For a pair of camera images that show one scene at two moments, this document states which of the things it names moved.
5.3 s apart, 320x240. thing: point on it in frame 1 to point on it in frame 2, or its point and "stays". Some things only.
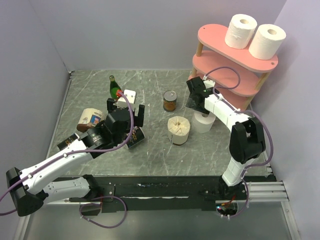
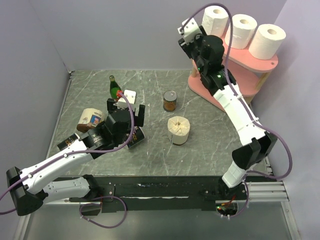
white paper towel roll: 203,122 to 215,20
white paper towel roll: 240,31 stays
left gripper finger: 110,107 stays
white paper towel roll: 267,42 stays
